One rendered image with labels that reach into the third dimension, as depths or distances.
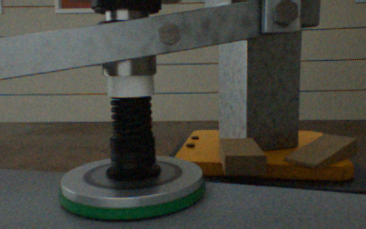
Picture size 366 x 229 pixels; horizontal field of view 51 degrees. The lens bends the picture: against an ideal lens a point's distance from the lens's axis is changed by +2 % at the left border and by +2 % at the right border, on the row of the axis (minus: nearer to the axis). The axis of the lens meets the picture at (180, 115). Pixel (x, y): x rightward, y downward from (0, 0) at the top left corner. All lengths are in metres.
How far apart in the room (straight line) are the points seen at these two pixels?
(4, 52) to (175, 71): 6.03
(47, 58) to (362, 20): 6.56
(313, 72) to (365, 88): 0.86
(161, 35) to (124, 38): 0.05
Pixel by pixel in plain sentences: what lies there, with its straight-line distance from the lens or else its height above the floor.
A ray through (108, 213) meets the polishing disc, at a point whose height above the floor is 0.87.
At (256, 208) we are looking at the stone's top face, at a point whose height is 0.86.
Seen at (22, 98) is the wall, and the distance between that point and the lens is 7.32.
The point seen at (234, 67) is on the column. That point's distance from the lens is 1.18.
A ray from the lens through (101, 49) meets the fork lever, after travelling 0.50.
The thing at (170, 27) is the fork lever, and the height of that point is 1.10.
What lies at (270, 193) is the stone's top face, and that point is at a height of 0.86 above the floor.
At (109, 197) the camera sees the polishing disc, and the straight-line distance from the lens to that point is 0.50.
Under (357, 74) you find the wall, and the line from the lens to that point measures 6.89.
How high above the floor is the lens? 1.06
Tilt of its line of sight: 8 degrees down
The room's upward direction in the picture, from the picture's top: 1 degrees counter-clockwise
